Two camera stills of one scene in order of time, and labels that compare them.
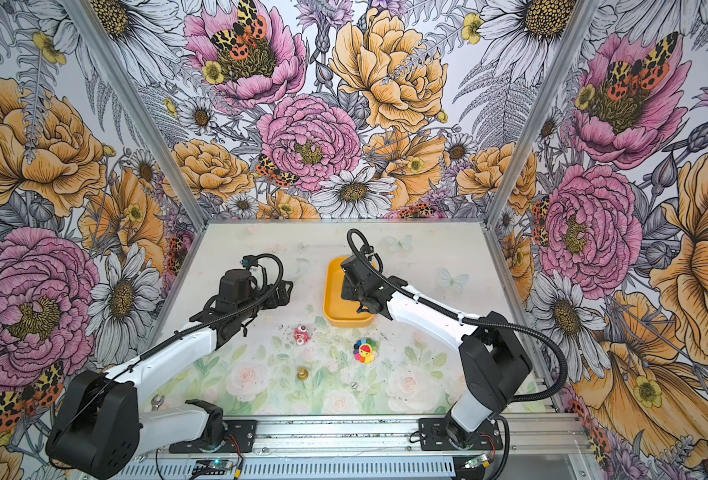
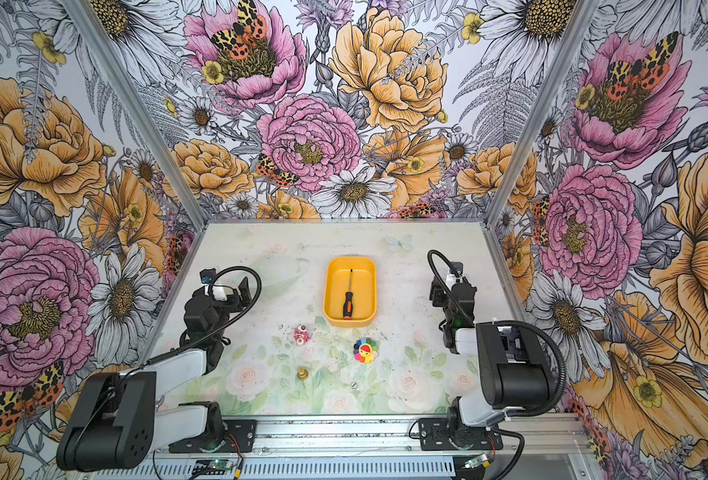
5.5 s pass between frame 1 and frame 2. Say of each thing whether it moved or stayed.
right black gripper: moved
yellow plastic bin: stayed
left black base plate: stayed
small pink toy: stayed
